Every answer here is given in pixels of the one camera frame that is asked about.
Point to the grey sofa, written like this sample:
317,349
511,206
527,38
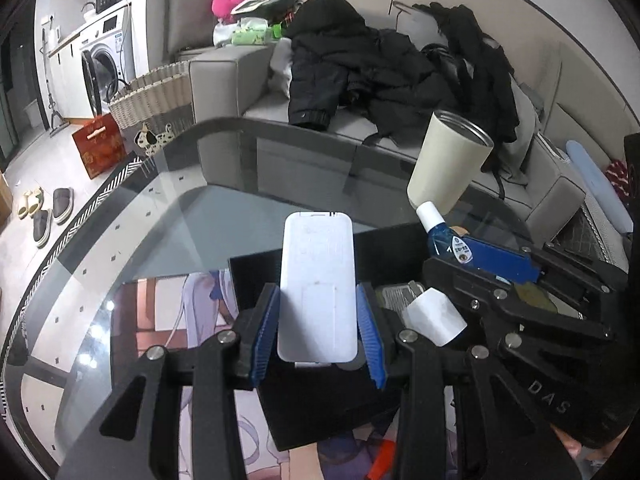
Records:
220,80

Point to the white remote control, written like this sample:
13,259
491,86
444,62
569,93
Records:
317,285

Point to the red gift bag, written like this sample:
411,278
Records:
100,147

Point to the green wipes packet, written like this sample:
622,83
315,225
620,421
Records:
247,32

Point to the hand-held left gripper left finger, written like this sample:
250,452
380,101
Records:
265,335

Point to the wicker basket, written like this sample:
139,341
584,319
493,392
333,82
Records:
155,95

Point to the grey garment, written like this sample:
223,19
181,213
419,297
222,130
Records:
520,135

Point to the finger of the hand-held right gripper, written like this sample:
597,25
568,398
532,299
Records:
500,259
495,305

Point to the red striped cloth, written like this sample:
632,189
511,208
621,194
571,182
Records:
617,180

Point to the pale sofa pillow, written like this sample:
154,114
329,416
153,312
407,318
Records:
412,25

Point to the white washing machine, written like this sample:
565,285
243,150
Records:
112,35

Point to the person's right hand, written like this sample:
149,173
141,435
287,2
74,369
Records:
577,452

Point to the grey cushion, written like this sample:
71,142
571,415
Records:
190,10

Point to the white insulated cup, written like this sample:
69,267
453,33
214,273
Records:
445,165

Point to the light blue long object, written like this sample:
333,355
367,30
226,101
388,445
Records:
597,185

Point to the printed desk mat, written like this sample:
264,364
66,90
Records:
165,310

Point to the dark door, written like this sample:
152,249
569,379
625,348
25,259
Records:
7,100

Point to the blue bottle with white cap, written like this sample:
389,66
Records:
442,240

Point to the grey slipper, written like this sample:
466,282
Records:
42,227
62,205

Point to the black storage box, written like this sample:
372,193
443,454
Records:
320,410

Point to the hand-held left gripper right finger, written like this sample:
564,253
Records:
372,340

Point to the cardboard box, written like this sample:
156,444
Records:
4,200

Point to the white bin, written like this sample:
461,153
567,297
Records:
32,115

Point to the pink plush toy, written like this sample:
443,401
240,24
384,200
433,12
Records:
225,4

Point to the black draped garment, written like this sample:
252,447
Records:
480,70

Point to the black puffer jacket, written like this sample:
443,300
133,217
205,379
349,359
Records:
350,60

